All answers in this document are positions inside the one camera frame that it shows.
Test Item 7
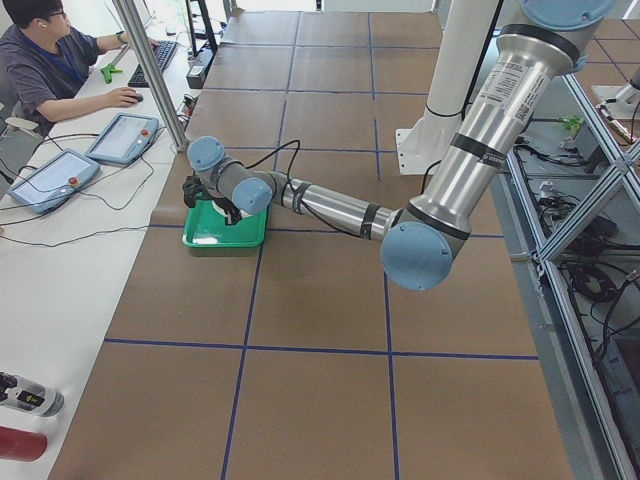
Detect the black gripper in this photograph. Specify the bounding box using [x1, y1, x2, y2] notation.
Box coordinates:
[211, 196, 242, 226]

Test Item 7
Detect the aluminium frame post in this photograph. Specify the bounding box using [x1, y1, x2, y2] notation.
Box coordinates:
[113, 0, 188, 152]

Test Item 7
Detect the black keyboard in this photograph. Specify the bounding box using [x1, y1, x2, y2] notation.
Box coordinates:
[127, 40, 178, 88]

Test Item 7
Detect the red bottle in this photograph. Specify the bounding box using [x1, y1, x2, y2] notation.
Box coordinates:
[0, 426, 48, 462]

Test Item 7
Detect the near teach pendant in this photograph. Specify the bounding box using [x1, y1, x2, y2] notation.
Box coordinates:
[8, 149, 100, 214]

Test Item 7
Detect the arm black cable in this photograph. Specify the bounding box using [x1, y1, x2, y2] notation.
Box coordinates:
[244, 139, 361, 237]

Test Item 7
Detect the far teach pendant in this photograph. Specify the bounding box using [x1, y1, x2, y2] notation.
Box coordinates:
[86, 113, 159, 165]

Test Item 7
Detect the seated person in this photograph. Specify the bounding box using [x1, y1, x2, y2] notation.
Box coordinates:
[1, 0, 138, 137]

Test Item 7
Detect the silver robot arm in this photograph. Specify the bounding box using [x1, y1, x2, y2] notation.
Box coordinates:
[183, 1, 614, 291]

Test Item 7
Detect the teach pendant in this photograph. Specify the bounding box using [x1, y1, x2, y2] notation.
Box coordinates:
[8, 149, 100, 214]
[86, 113, 159, 165]

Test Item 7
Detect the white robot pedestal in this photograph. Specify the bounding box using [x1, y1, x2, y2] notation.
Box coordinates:
[396, 0, 503, 175]

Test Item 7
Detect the white round plate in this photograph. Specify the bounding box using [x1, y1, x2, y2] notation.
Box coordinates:
[211, 200, 253, 219]

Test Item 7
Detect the green plastic clamp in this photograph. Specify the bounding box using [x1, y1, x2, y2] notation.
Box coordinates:
[100, 64, 122, 84]

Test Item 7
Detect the green plastic tray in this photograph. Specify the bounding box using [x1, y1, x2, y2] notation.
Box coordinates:
[182, 200, 268, 256]

